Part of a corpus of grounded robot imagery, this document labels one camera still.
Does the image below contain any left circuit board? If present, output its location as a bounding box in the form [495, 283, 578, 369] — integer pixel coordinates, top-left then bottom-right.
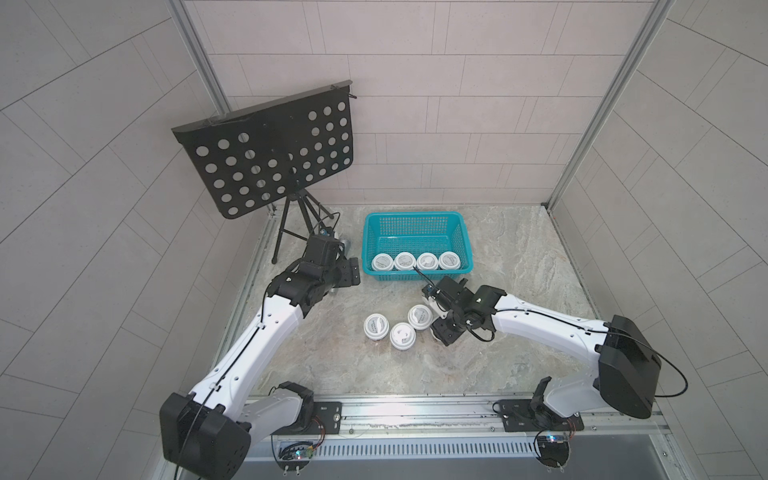
[276, 441, 317, 476]

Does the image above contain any teal plastic basket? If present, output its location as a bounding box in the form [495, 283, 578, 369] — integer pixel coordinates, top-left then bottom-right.
[360, 211, 474, 281]

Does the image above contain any aluminium mounting rail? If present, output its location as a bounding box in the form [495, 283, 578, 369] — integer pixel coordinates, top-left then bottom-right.
[164, 392, 673, 444]

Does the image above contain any yogurt cup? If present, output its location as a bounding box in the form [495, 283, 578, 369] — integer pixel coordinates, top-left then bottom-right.
[416, 252, 440, 271]
[389, 322, 416, 351]
[438, 251, 462, 270]
[371, 253, 394, 272]
[394, 252, 417, 271]
[363, 313, 390, 341]
[407, 304, 434, 331]

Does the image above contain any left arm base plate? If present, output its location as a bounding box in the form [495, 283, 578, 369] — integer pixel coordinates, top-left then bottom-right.
[295, 401, 343, 436]

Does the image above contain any black perforated music stand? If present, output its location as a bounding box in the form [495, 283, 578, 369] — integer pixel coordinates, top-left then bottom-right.
[172, 80, 355, 233]

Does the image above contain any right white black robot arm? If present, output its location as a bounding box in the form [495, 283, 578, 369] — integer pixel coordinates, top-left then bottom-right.
[422, 276, 662, 428]

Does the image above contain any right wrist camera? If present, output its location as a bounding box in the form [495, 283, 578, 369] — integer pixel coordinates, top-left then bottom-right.
[422, 283, 440, 300]

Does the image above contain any right circuit board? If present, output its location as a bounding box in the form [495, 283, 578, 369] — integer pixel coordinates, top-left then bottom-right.
[533, 433, 570, 469]

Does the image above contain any circuit board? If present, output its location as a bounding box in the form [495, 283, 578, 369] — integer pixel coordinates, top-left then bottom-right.
[276, 441, 317, 476]
[533, 433, 570, 469]

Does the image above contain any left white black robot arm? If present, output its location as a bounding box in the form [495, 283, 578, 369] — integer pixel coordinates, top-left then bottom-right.
[159, 235, 360, 479]

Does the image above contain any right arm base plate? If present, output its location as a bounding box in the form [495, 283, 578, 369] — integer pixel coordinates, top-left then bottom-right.
[492, 398, 584, 433]

